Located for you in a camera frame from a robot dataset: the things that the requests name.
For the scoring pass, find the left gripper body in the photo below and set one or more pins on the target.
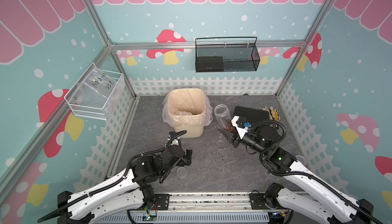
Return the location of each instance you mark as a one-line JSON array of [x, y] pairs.
[[182, 162]]

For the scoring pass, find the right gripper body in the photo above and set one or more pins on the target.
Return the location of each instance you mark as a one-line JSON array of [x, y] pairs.
[[248, 141]]

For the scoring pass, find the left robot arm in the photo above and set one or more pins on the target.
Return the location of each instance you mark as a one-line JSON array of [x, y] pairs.
[[129, 189]]

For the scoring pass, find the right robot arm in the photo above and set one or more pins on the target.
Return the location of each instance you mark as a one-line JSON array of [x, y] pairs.
[[328, 206]]

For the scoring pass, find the black plastic case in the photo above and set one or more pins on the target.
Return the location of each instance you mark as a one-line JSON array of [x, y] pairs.
[[253, 116]]

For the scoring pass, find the white yellow work gloves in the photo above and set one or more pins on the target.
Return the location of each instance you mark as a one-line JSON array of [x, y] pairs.
[[272, 113]]

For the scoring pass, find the clear plastic bin liner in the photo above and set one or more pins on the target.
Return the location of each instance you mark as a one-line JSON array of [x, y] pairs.
[[208, 115]]

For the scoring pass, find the cream trash bin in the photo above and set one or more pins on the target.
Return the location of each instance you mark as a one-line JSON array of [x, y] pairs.
[[186, 110]]

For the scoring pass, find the black box in basket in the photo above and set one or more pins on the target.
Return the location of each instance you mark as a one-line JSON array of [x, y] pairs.
[[208, 64]]

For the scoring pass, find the plastic bag in basket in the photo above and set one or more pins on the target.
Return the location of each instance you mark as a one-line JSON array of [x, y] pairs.
[[101, 84]]

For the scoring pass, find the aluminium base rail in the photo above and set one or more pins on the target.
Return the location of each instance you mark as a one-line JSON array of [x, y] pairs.
[[239, 207]]

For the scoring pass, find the black wire mesh basket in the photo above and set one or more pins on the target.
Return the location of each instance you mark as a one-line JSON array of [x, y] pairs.
[[239, 53]]

